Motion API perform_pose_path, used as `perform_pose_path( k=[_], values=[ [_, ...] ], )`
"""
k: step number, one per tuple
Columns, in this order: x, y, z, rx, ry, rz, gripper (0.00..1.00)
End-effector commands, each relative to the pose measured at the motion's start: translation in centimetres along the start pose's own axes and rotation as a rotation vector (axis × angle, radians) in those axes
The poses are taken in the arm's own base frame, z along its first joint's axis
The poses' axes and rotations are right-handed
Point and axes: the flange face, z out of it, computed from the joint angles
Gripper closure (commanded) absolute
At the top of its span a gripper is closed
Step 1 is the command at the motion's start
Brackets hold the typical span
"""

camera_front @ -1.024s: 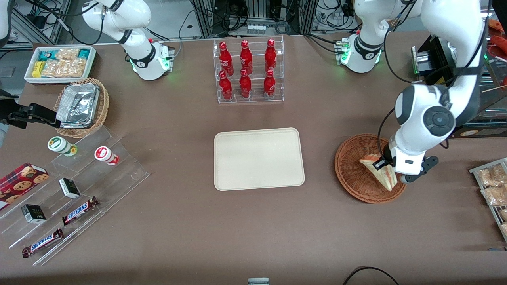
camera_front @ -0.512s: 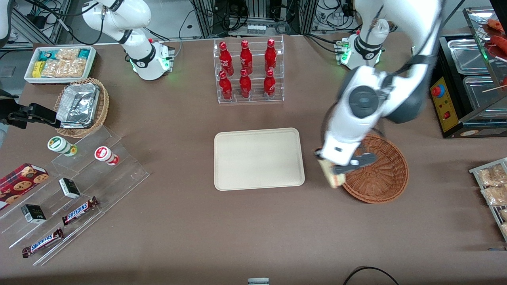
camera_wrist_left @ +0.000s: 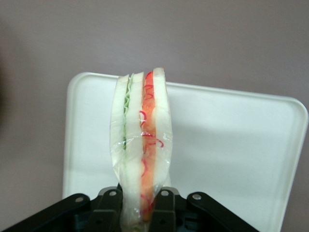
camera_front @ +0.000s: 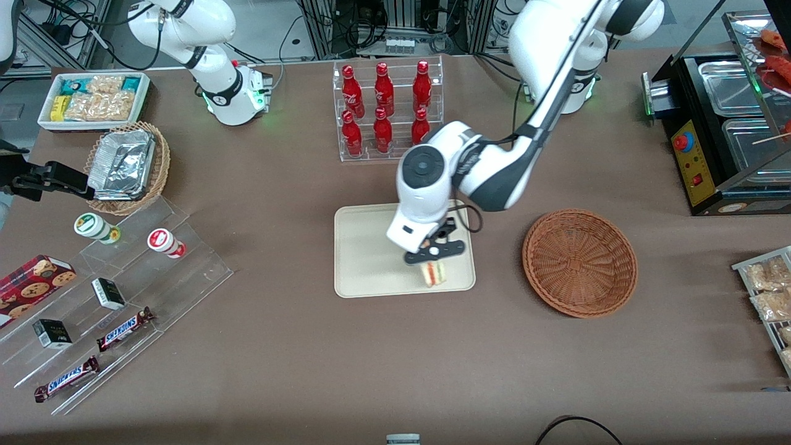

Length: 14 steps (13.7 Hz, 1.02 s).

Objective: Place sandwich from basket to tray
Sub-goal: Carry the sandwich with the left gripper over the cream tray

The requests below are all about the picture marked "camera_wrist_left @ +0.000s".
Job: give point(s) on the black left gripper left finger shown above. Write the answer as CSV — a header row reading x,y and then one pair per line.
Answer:
x,y
96,212

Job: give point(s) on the triangle sandwich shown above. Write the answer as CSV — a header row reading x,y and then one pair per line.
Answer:
x,y
142,135

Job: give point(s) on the cream plastic tray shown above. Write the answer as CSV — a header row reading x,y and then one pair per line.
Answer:
x,y
229,149

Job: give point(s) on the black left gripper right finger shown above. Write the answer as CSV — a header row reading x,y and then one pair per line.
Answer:
x,y
183,212

